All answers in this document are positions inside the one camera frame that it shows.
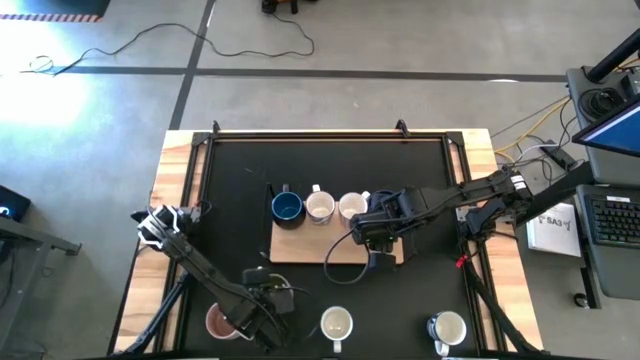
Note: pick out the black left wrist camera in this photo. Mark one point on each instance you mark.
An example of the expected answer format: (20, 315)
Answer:
(256, 276)

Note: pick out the teal blue mug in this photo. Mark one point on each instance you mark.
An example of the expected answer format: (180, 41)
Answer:
(287, 207)

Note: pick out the black keyboard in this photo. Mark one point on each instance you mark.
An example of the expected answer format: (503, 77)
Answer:
(617, 222)

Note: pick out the grey equipment cart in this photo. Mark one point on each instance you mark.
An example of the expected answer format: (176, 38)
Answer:
(615, 275)

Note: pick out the black support beam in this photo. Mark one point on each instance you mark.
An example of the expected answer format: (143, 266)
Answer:
(560, 192)

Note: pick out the cream mug pink inside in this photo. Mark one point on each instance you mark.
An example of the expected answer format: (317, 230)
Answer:
(217, 325)

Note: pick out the white mug green leaf pattern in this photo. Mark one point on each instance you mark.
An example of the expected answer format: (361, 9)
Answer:
(336, 324)

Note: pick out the black floor device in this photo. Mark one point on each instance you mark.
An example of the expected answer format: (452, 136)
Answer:
(272, 5)

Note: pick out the white mug blue pattern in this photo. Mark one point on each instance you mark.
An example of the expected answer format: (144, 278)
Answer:
(448, 328)

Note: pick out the wooden board rack black legs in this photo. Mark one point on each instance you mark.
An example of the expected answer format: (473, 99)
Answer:
(310, 245)

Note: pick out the white mug purple pattern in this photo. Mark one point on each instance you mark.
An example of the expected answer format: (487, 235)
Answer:
(351, 204)

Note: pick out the white booklet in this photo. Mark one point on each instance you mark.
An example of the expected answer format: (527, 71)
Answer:
(552, 230)

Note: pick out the white mug blue floral print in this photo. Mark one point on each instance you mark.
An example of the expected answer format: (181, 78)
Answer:
(320, 205)

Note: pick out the black box blue light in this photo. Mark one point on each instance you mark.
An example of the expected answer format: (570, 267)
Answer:
(12, 202)

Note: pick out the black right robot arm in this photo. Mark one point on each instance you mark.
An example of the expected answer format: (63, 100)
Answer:
(450, 197)

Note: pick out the black power strip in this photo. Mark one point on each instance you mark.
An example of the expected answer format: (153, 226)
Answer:
(560, 157)

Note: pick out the black pole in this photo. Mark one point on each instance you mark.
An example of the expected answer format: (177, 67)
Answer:
(615, 57)

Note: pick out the black table mat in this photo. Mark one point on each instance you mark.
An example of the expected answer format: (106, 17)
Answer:
(300, 165)

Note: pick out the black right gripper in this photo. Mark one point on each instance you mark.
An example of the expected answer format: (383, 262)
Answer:
(375, 227)

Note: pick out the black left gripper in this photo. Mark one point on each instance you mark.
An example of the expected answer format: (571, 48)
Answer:
(280, 305)

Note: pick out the grey metal stand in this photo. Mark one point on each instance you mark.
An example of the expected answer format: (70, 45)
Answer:
(45, 240)

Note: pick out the black frame clamp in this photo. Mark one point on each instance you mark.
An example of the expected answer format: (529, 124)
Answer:
(402, 128)
(216, 127)

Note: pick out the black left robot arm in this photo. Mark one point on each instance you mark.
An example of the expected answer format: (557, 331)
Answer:
(200, 265)

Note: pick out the dark mat hazard stripe edge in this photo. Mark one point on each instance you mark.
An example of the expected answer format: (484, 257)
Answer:
(60, 7)

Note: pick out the blue lit monitor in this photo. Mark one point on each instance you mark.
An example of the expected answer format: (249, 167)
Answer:
(617, 132)

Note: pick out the black caster wheel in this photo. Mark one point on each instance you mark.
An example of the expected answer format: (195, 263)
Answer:
(581, 300)

